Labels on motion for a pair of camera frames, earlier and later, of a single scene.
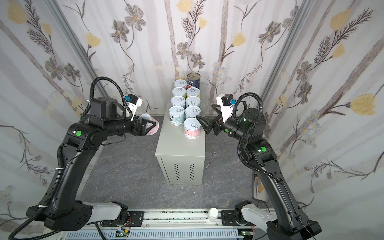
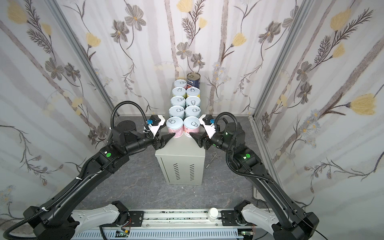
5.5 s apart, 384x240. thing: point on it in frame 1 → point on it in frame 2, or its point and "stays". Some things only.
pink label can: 148,117 → 175,125
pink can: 192,128 stays
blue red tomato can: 193,79 stays
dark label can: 176,115 stays
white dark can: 192,111 stays
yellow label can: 193,91 stays
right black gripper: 217,127 → 205,142
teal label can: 177,100 stays
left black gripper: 143,131 → 163,141
